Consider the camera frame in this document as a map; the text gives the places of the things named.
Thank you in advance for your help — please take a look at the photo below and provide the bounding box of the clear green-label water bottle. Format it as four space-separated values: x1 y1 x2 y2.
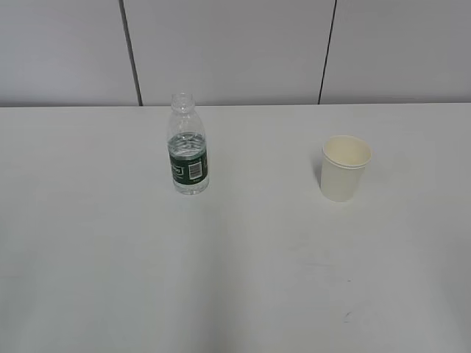
167 93 209 195

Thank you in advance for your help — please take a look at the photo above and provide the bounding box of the white paper cup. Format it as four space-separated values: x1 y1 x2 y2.
320 135 372 202

